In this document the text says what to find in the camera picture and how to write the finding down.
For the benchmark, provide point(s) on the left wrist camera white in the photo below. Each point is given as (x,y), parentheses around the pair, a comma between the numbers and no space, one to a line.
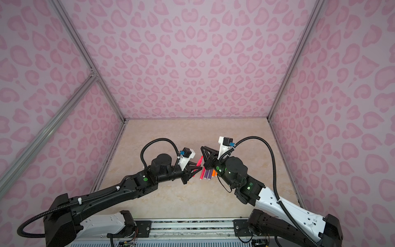
(185,156)

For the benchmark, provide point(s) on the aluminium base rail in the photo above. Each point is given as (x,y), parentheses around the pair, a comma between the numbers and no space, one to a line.
(210,232)

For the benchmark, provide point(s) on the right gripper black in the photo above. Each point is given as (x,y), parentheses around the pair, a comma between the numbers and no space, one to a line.
(211,160)

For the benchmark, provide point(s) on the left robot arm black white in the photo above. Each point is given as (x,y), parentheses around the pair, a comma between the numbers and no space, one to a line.
(64,221)

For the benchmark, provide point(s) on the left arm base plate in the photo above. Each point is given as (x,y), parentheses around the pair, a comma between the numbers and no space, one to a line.
(129,229)

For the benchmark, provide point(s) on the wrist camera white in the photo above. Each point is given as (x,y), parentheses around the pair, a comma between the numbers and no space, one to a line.
(185,156)
(226,143)

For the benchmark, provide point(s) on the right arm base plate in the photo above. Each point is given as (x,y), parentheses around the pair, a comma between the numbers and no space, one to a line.
(242,228)

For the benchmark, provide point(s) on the purple marker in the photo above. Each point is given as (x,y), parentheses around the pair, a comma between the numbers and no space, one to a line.
(206,174)
(210,174)

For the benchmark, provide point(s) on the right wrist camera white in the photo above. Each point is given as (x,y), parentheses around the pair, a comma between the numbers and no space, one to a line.
(226,143)

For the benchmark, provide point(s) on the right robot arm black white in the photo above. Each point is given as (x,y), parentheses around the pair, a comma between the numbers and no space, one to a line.
(273,215)

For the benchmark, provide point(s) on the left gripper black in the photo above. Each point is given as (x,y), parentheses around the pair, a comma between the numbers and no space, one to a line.
(187,172)

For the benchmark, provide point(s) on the pink marker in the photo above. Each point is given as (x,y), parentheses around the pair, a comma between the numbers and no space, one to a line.
(200,161)
(202,176)

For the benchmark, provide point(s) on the diagonal aluminium frame bar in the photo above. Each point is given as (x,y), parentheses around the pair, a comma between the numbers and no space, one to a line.
(20,164)

